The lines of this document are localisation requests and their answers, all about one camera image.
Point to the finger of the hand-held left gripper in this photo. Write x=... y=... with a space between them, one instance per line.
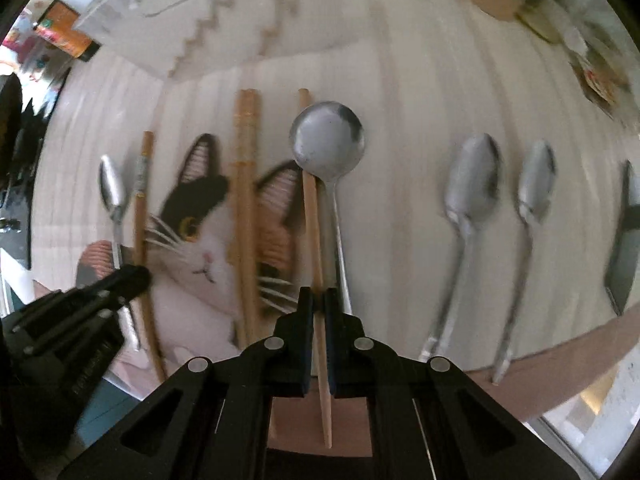
x=75 y=322
x=127 y=280

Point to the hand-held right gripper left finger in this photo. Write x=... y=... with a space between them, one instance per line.
x=305 y=325

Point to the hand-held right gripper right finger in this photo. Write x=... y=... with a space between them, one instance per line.
x=330 y=325

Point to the wooden chopstick with grey band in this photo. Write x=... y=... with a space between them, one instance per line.
x=142 y=200

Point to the plain wooden chopstick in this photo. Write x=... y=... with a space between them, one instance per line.
x=312 y=220

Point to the small steel teaspoon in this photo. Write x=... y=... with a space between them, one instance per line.
x=113 y=185

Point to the cat printed table mat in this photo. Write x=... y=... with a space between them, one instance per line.
x=405 y=160

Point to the large round steel spoon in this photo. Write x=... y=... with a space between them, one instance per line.
x=327 y=140

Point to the oval steel spoon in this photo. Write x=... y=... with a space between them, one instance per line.
x=472 y=175

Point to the slim steel spoon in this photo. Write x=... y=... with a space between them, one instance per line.
x=536 y=180

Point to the orange box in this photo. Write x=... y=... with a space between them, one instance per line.
x=65 y=30

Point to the clear plastic utensil tray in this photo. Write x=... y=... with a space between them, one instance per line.
x=165 y=15

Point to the dark grey flat utensil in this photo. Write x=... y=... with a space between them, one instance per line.
x=622 y=260

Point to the tan cardboard piece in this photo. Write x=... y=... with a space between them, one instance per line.
x=492 y=2

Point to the printed snack packet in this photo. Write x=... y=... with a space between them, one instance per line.
x=600 y=80

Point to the clear plastic packet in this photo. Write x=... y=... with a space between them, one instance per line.
x=550 y=20

